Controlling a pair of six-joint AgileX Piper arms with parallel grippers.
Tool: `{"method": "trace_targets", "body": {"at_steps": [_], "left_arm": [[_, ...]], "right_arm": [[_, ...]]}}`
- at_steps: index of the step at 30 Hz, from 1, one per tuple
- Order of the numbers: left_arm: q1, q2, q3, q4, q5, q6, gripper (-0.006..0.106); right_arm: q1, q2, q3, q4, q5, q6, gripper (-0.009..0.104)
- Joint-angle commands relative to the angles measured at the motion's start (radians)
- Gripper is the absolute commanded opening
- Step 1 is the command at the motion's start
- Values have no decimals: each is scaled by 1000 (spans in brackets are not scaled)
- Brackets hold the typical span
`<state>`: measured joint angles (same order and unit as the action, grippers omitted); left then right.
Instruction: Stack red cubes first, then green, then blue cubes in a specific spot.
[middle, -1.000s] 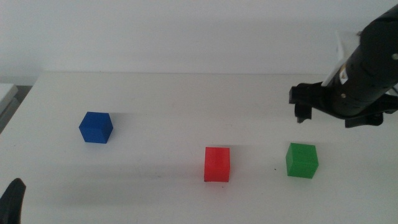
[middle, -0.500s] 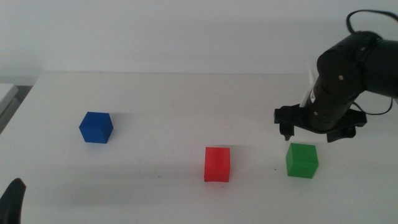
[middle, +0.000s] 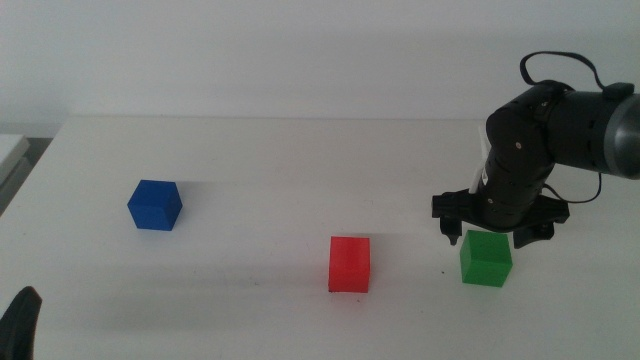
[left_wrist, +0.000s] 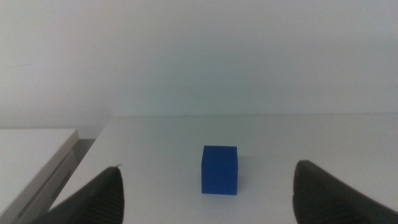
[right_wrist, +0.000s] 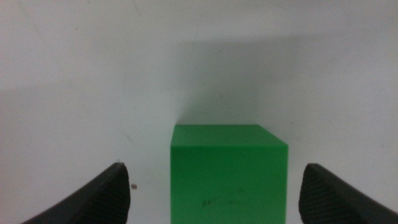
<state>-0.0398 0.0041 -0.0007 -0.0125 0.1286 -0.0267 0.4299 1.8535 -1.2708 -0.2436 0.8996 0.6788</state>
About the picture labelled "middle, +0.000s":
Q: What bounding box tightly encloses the green cube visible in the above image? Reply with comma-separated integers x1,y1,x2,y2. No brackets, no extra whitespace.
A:
459,229,514,288

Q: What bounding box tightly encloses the red cube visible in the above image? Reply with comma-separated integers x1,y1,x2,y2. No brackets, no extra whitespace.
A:
328,236,372,294

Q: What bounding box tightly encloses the blue cube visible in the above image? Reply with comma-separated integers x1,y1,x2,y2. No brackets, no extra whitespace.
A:
127,179,184,232

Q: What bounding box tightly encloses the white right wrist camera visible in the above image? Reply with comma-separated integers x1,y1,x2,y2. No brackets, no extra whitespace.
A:
469,124,494,195

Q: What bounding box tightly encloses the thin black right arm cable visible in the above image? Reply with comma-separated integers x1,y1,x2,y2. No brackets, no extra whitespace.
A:
519,50,636,205

